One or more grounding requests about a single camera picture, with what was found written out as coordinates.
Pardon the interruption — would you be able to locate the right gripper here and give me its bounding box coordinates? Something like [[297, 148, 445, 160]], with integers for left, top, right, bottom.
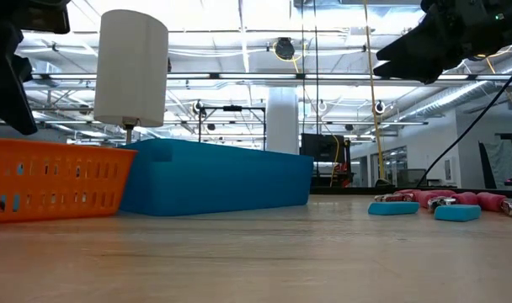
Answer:
[[373, 0, 504, 84]]

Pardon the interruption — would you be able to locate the blue eraser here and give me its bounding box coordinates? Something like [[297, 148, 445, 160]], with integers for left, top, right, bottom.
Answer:
[[433, 204, 483, 223], [367, 200, 421, 216]]

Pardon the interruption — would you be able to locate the orange slotted plastic basket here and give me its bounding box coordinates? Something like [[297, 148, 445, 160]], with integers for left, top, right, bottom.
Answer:
[[0, 136, 138, 225]]

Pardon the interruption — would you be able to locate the white shade table lamp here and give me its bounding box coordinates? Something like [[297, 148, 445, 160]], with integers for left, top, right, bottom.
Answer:
[[93, 8, 170, 145]]

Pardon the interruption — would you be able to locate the black leaning board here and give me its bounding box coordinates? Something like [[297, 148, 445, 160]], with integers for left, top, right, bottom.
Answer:
[[477, 141, 499, 189]]

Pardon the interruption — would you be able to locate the black monitor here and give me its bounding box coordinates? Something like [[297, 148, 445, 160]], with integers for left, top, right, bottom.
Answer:
[[300, 133, 346, 163]]

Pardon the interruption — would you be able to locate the white building column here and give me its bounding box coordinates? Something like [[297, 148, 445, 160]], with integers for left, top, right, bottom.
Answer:
[[266, 87, 300, 155]]

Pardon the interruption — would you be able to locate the teal plastic bin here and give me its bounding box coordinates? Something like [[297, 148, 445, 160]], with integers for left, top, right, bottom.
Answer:
[[118, 138, 315, 217]]

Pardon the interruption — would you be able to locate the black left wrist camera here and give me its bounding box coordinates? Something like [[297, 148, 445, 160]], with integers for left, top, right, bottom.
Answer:
[[13, 56, 35, 84]]

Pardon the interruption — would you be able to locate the black ceiling cable reel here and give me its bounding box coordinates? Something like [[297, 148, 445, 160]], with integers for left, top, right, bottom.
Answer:
[[274, 36, 296, 61]]

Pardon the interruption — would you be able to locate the black background rig frame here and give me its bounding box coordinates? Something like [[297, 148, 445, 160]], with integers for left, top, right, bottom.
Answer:
[[198, 104, 267, 152]]

